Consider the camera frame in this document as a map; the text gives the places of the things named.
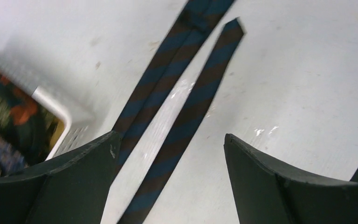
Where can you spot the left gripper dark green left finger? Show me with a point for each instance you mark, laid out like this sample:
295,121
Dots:
71,188

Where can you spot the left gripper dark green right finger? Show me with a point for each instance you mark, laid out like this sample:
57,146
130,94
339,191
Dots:
269,191

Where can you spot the blue brown striped tie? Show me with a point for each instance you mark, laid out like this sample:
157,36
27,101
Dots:
198,192

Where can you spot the pile of patterned ties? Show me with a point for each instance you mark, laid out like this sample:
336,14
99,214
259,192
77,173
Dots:
28,131

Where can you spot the white perforated plastic basket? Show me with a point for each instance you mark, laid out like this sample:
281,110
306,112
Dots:
75,117

